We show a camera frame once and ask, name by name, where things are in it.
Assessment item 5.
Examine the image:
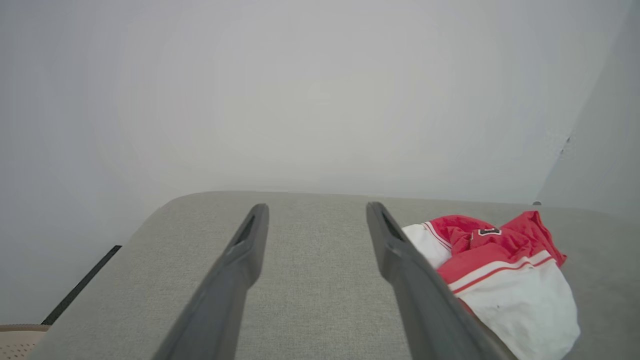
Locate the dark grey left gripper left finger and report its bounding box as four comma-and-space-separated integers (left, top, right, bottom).
152, 202, 270, 360

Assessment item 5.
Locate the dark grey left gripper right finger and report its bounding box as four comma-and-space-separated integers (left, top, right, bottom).
366, 201, 518, 360

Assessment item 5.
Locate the red and white jersey garment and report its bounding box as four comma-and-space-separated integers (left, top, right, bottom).
401, 210, 582, 360

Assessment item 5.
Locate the black skirting strip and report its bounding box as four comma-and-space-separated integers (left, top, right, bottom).
41, 245, 122, 326

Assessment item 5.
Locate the beige laundry basket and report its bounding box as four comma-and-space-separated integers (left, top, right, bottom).
0, 324, 51, 360

